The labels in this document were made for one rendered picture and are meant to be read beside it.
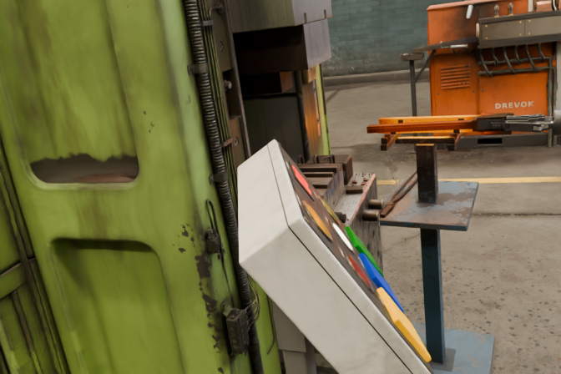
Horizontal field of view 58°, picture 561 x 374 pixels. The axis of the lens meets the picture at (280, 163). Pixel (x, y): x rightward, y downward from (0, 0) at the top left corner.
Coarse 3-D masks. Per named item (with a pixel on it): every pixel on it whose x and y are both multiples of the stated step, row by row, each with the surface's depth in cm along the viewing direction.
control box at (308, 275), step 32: (256, 160) 78; (288, 160) 77; (256, 192) 66; (288, 192) 58; (256, 224) 56; (288, 224) 51; (256, 256) 51; (288, 256) 51; (320, 256) 51; (352, 256) 66; (288, 288) 52; (320, 288) 52; (352, 288) 53; (320, 320) 54; (352, 320) 54; (384, 320) 54; (320, 352) 55; (352, 352) 55; (384, 352) 55; (416, 352) 58
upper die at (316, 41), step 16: (256, 32) 109; (272, 32) 108; (288, 32) 107; (304, 32) 106; (320, 32) 117; (240, 48) 112; (256, 48) 111; (272, 48) 109; (288, 48) 108; (304, 48) 107; (320, 48) 117; (240, 64) 113; (256, 64) 112; (272, 64) 110; (288, 64) 109; (304, 64) 108
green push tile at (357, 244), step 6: (348, 228) 83; (348, 234) 82; (354, 234) 83; (354, 240) 79; (360, 240) 85; (354, 246) 78; (360, 246) 78; (360, 252) 78; (366, 252) 81; (372, 258) 83; (372, 264) 79; (378, 270) 79
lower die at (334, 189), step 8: (336, 168) 129; (312, 176) 127; (320, 176) 126; (328, 176) 125; (336, 176) 129; (312, 184) 122; (320, 184) 121; (328, 184) 121; (336, 184) 128; (320, 192) 119; (328, 192) 121; (336, 192) 128; (328, 200) 121; (336, 200) 128
